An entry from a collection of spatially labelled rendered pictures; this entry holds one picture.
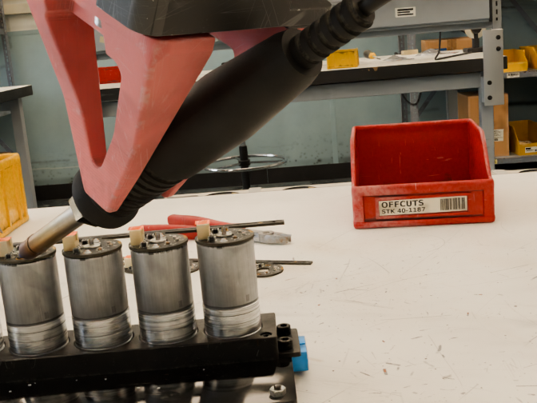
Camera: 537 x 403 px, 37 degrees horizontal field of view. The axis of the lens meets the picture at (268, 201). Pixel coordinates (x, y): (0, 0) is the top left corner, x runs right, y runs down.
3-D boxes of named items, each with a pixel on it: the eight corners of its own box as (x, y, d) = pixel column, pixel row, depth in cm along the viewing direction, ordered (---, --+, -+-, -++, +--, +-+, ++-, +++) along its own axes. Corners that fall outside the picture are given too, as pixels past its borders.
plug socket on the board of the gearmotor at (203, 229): (216, 238, 33) (214, 223, 33) (195, 241, 33) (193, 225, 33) (216, 233, 34) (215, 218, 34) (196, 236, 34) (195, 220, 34)
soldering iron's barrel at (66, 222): (17, 274, 32) (93, 221, 27) (3, 237, 32) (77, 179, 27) (49, 265, 33) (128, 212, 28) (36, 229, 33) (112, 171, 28)
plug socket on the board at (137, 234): (149, 245, 33) (147, 229, 33) (128, 246, 33) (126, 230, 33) (151, 239, 34) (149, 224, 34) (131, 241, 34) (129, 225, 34)
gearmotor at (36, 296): (64, 373, 34) (47, 256, 33) (5, 377, 34) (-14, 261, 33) (76, 350, 36) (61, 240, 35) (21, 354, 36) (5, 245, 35)
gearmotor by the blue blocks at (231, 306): (264, 355, 34) (252, 237, 33) (205, 361, 34) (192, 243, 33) (262, 333, 36) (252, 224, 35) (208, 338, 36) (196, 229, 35)
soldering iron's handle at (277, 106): (85, 237, 27) (352, 59, 18) (60, 169, 27) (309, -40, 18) (145, 221, 28) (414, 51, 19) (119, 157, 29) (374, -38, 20)
